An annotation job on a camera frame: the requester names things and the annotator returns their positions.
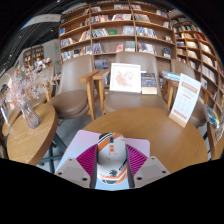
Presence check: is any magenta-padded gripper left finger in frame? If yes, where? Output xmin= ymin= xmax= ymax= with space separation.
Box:
xmin=53 ymin=143 xmax=99 ymax=189

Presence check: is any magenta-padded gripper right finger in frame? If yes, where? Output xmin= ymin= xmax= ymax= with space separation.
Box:
xmin=124 ymin=143 xmax=173 ymax=189

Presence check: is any white orange patterned computer mouse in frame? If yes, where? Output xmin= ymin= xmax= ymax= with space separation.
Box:
xmin=95 ymin=131 xmax=129 ymax=185

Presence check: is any pink blue gradient mouse pad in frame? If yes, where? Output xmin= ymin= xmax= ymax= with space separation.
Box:
xmin=54 ymin=129 xmax=151 ymax=192

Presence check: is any white sign on wooden base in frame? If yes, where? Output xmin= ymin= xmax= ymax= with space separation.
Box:
xmin=168 ymin=73 xmax=202 ymax=129

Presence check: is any stack of colourful books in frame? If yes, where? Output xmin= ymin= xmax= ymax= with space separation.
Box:
xmin=203 ymin=104 xmax=221 ymax=129

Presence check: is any dark blue book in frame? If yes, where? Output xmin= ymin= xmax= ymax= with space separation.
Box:
xmin=140 ymin=72 xmax=158 ymax=95

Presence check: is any light blue book stack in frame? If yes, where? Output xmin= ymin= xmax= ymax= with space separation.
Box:
xmin=161 ymin=70 xmax=182 ymax=83

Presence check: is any white framed floral picture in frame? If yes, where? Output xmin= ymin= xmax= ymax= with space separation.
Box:
xmin=109 ymin=62 xmax=142 ymax=94

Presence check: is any small distant wooden bookshelf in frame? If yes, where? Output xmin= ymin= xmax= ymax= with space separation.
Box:
xmin=22 ymin=44 xmax=46 ymax=69

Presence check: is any curved wooden bookshelf with books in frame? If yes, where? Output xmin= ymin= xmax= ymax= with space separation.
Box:
xmin=168 ymin=13 xmax=224 ymax=111

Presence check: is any tall wooden bookshelf with books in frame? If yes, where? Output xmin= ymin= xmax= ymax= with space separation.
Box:
xmin=58 ymin=1 xmax=176 ymax=73

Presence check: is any white ceiling air unit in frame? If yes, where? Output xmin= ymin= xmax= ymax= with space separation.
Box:
xmin=19 ymin=13 xmax=61 ymax=31

